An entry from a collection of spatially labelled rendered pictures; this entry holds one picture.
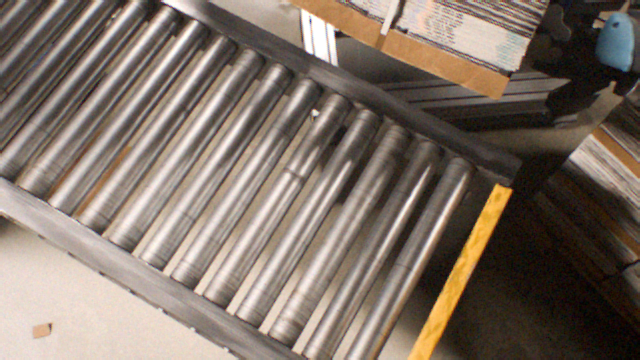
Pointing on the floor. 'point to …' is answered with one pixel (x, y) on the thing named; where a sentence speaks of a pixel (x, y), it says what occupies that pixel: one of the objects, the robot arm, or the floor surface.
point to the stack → (618, 177)
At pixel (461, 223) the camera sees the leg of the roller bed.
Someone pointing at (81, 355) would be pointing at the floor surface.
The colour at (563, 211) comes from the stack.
